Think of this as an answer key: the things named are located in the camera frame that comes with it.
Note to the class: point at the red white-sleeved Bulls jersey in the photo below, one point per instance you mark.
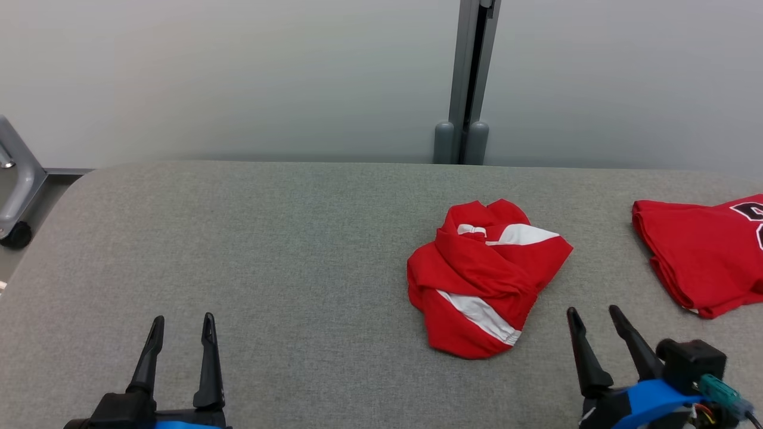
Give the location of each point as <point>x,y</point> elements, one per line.
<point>703,256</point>

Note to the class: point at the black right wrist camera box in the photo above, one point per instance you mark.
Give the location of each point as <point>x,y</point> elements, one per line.
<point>691,363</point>

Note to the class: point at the red white-striped Bulls shorts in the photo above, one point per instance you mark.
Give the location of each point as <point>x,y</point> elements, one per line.
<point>477,280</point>

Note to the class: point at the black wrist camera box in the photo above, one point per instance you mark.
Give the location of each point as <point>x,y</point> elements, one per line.
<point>119,411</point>
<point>691,363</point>

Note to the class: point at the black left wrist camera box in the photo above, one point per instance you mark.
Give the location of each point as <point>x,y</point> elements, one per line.
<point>119,411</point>

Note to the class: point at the grey partition post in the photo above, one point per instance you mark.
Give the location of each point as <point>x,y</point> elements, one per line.
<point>468,71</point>

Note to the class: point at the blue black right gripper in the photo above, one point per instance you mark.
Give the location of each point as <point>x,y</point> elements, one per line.
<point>644,405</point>

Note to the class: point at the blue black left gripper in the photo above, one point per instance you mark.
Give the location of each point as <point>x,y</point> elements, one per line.
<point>191,419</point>

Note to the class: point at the grey metal frame with caster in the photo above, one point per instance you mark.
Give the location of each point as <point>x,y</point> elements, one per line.
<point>24,179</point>

